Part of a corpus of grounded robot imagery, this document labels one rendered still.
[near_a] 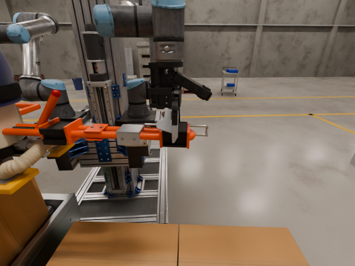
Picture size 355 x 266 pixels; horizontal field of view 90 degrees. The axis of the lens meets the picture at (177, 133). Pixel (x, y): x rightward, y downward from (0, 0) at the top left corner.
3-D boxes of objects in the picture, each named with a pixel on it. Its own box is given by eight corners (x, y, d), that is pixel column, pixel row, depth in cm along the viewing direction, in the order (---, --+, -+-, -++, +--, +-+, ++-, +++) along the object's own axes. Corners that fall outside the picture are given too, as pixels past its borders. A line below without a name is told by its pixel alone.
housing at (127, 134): (117, 145, 52) (114, 132, 50) (124, 136, 58) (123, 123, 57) (140, 146, 52) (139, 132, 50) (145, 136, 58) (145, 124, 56)
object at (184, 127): (159, 148, 50) (158, 132, 48) (163, 136, 57) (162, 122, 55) (189, 149, 50) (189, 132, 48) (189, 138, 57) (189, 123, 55)
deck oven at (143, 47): (139, 88, 763) (135, 41, 689) (142, 84, 863) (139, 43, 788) (171, 88, 769) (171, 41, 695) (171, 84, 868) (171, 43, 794)
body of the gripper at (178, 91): (155, 103, 54) (152, 60, 49) (183, 104, 53) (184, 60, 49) (149, 110, 47) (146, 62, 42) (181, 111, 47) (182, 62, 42)
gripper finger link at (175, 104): (171, 125, 50) (173, 94, 49) (178, 125, 49) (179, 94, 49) (169, 125, 45) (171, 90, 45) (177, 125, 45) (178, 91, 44)
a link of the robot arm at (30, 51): (38, 99, 103) (37, 7, 105) (11, 100, 102) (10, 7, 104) (52, 103, 115) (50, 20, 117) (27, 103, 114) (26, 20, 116)
